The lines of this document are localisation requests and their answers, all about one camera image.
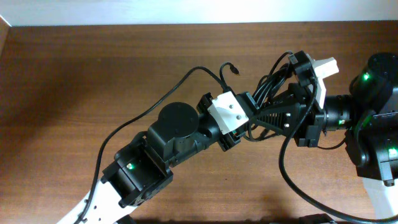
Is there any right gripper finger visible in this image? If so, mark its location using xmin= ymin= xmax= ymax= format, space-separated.
xmin=250 ymin=104 xmax=302 ymax=136
xmin=264 ymin=90 xmax=300 ymax=109

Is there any camera cable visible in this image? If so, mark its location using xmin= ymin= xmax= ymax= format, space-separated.
xmin=73 ymin=65 xmax=231 ymax=224
xmin=278 ymin=76 xmax=398 ymax=224

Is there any right camera cable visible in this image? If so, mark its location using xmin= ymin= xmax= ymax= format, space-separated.
xmin=278 ymin=76 xmax=398 ymax=224

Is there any left camera cable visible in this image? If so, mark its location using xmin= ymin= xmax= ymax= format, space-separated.
xmin=73 ymin=65 xmax=231 ymax=224

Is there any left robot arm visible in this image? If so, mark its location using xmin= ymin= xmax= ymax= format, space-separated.
xmin=60 ymin=91 xmax=259 ymax=224

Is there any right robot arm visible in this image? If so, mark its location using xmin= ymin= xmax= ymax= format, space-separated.
xmin=249 ymin=52 xmax=397 ymax=223

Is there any black USB cable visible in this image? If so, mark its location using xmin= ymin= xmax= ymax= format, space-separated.
xmin=219 ymin=50 xmax=294 ymax=106

